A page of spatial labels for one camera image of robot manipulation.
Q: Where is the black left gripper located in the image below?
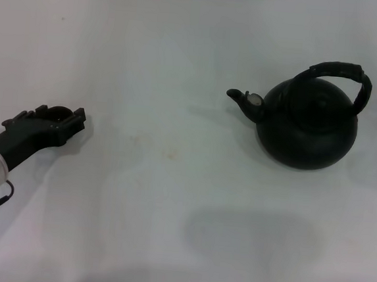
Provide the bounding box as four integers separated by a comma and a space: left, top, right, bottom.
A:
0, 99, 89, 178

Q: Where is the small black teacup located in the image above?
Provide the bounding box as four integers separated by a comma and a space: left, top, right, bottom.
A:
47, 105, 72, 122

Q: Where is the black round teapot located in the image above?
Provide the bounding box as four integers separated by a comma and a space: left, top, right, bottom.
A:
220, 52, 376, 176

